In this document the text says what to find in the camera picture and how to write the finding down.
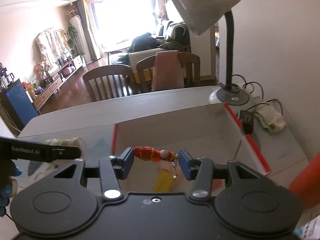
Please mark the white standing air conditioner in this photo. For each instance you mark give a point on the white standing air conditioner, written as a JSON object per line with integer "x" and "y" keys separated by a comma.
{"x": 80, "y": 37}

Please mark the pink flower bouquet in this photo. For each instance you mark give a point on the pink flower bouquet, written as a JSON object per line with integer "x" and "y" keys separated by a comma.
{"x": 72, "y": 11}

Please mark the small yellow box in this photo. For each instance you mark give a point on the small yellow box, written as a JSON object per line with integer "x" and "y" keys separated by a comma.
{"x": 162, "y": 180}

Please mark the blue printed desk mat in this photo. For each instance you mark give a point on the blue printed desk mat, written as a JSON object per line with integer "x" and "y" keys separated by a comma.
{"x": 100, "y": 146}

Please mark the white printed packet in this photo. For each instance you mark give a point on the white printed packet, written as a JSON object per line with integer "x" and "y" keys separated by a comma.
{"x": 310, "y": 230}

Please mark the light sofa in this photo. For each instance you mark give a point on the light sofa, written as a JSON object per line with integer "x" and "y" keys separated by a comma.
{"x": 175, "y": 35}

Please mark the green potted plant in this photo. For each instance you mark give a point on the green potted plant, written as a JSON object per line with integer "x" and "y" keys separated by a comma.
{"x": 72, "y": 35}

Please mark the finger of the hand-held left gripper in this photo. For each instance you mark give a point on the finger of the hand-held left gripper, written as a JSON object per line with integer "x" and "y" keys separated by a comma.
{"x": 67, "y": 153}

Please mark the pink towel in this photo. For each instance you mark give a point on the pink towel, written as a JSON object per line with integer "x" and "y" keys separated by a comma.
{"x": 166, "y": 70}

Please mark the dark clothes pile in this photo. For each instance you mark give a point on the dark clothes pile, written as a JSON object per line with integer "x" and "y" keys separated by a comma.
{"x": 143, "y": 42}

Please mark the red cardboard box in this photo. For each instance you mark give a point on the red cardboard box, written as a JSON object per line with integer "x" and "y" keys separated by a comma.
{"x": 200, "y": 130}

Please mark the black cabinet with blue front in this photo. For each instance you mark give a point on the black cabinet with blue front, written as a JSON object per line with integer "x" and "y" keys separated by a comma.
{"x": 20, "y": 100}

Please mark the grey desk lamp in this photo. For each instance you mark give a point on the grey desk lamp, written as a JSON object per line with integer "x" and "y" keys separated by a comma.
{"x": 200, "y": 5}

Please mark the red water bottle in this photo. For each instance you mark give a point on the red water bottle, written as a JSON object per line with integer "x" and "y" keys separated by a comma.
{"x": 307, "y": 185}

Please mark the dark wooden dining chair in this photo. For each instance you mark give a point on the dark wooden dining chair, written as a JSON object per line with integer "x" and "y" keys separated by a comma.
{"x": 107, "y": 71}
{"x": 192, "y": 60}

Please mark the white power strip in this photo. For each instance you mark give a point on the white power strip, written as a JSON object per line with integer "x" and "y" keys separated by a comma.
{"x": 270, "y": 120}

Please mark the red potted flowers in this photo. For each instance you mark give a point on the red potted flowers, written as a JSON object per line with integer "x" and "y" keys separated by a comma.
{"x": 41, "y": 70}

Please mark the green lid jar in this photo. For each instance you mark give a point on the green lid jar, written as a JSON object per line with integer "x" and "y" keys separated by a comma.
{"x": 67, "y": 142}

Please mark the floral dust cover cloth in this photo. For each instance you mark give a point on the floral dust cover cloth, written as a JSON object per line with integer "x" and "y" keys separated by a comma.
{"x": 50, "y": 47}

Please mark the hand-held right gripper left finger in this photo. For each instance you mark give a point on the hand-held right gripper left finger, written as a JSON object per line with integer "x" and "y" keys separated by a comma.
{"x": 128, "y": 162}

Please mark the person's left hand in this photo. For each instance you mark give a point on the person's left hand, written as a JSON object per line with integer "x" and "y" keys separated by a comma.
{"x": 6, "y": 192}

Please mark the pink plush toy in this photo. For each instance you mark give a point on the pink plush toy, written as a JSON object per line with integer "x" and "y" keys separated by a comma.
{"x": 162, "y": 13}

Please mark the large glass balcony door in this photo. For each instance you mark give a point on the large glass balcony door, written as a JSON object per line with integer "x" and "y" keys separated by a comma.
{"x": 120, "y": 17}

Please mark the wooden television cabinet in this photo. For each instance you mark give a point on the wooden television cabinet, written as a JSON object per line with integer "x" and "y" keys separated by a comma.
{"x": 52, "y": 87}

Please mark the black power adapter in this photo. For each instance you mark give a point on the black power adapter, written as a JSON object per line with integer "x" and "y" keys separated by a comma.
{"x": 246, "y": 121}

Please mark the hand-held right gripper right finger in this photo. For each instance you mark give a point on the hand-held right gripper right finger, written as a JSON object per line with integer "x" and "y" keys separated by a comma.
{"x": 186, "y": 163}

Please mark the white coffee table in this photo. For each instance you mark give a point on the white coffee table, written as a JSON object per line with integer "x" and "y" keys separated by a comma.
{"x": 117, "y": 52}

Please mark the glass coffee press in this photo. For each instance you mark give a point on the glass coffee press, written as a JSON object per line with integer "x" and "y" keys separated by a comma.
{"x": 8, "y": 77}

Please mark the grey brown curtain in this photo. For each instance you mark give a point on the grey brown curtain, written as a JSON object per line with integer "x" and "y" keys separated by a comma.
{"x": 86, "y": 30}
{"x": 148, "y": 0}

